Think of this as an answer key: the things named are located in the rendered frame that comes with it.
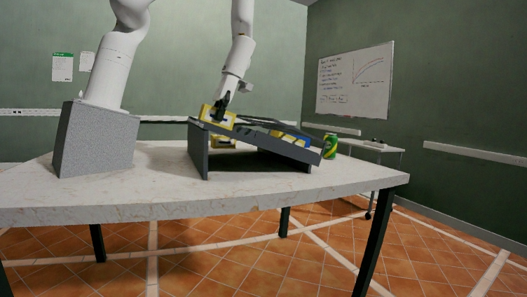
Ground green and yellow drink can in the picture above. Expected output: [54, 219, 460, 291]
[322, 133, 338, 160]

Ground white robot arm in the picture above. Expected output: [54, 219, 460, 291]
[71, 0, 256, 113]

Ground blue open box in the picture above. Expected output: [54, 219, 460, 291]
[289, 134, 310, 148]

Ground yellow butter carton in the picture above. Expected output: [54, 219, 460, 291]
[270, 130, 305, 147]
[210, 134, 236, 149]
[198, 104, 237, 130]

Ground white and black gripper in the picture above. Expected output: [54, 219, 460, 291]
[213, 73, 240, 122]

